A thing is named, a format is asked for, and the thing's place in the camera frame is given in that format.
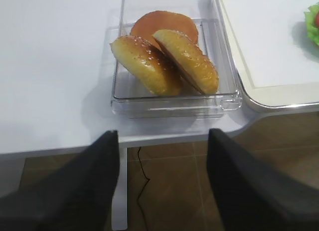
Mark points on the bun bottom flat side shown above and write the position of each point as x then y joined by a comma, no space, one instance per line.
153,21

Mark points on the sesame bun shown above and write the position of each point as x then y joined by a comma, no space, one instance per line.
158,74
195,67

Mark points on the red tomato slice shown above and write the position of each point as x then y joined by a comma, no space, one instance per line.
316,21

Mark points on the sesame bun top left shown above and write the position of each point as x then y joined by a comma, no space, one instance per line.
158,74

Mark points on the sesame bun top right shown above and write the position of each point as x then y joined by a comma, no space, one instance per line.
195,67

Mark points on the green lettuce leaf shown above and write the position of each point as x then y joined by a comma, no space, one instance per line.
312,29

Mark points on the white serving tray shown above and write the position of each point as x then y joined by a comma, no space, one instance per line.
278,64

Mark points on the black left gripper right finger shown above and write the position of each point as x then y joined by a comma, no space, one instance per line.
252,196

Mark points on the clear plastic container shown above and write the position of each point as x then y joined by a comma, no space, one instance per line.
132,99

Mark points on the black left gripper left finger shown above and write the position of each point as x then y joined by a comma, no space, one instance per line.
76,197

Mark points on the white table leg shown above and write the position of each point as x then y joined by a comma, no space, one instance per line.
119,215

